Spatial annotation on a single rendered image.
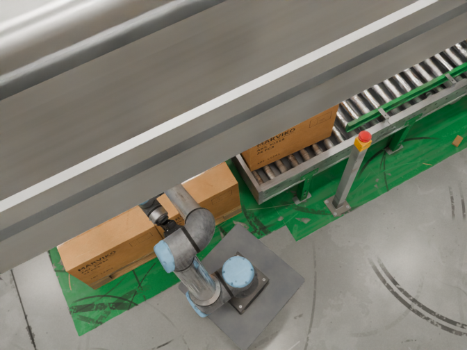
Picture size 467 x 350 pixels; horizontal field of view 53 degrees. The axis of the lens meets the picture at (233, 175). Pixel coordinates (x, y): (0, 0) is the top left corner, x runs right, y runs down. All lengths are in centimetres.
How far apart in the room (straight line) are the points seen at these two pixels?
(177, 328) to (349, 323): 117
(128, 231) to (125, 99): 285
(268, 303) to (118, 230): 107
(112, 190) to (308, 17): 10
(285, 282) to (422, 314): 122
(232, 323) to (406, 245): 155
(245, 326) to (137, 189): 237
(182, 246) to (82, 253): 143
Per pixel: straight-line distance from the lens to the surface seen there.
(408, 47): 25
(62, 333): 358
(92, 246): 305
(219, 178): 304
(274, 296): 259
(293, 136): 290
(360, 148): 270
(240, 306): 249
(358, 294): 342
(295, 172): 299
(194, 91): 17
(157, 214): 231
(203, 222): 173
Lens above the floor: 329
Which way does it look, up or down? 65 degrees down
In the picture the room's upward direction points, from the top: 7 degrees counter-clockwise
